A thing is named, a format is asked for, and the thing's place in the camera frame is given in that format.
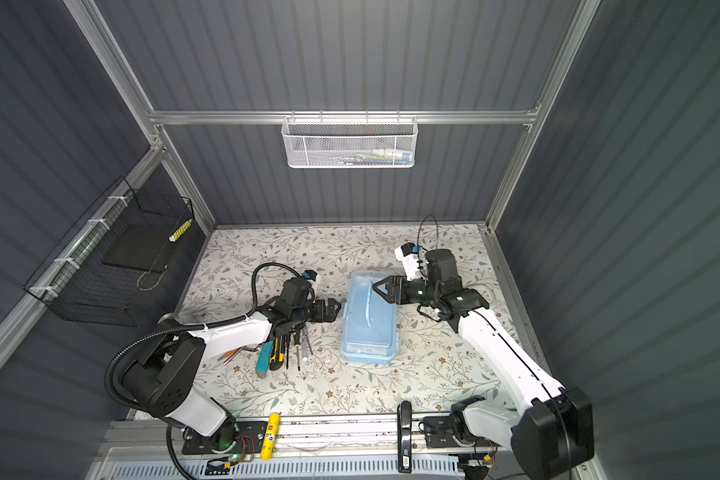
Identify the white perforated cable tray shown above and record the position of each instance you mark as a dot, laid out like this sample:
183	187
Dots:
337	467

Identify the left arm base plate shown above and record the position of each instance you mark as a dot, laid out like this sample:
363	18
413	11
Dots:
232	438

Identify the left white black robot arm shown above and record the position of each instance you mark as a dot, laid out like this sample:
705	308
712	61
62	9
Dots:
156	373

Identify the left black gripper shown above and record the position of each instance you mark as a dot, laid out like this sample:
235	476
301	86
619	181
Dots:
332	312

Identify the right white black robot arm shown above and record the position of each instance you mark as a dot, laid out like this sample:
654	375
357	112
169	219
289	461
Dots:
550	430

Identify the aluminium front rail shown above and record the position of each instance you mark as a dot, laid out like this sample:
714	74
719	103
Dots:
361	434

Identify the black remote on rail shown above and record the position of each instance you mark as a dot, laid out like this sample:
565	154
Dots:
404	437

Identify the yellow marker on rail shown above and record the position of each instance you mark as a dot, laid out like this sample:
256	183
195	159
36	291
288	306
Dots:
269	438

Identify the orange handle screwdriver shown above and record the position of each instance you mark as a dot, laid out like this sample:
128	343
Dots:
287	342

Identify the orange pen tool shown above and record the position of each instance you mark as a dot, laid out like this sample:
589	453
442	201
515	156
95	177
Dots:
230	355

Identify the white wire wall basket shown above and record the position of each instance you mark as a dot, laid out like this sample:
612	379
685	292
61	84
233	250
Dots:
336	145

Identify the black wire side basket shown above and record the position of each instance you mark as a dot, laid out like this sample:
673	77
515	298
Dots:
109	271

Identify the blue plastic tool box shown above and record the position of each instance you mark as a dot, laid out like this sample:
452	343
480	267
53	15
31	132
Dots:
369	323

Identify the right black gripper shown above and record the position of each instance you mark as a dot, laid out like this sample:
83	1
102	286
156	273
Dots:
395	283

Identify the teal utility knife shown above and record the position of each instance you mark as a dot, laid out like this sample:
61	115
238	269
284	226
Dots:
264	359

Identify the clear handle screwdriver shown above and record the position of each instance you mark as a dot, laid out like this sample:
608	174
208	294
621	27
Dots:
307	349

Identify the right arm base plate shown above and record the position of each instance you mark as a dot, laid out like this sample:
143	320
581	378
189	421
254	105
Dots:
444	431

